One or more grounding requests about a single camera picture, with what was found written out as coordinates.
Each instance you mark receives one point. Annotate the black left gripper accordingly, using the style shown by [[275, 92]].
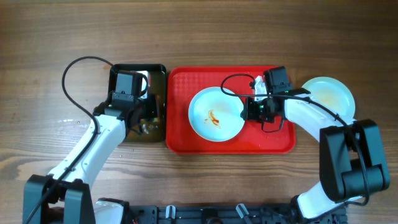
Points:
[[151, 112]]

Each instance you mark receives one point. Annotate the black tray with water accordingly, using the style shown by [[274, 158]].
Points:
[[144, 131]]

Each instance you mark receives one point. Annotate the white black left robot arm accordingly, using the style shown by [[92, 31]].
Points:
[[63, 195]]

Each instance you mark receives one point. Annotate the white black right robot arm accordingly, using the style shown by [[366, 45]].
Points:
[[353, 164]]

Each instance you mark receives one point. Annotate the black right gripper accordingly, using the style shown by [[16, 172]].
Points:
[[249, 113]]

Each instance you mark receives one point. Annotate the white plate with sauce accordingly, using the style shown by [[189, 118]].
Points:
[[215, 114]]

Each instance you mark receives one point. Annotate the red plastic tray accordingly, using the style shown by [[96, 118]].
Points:
[[184, 83]]

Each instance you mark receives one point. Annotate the cleaned white plate at side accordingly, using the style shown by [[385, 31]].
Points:
[[333, 94]]

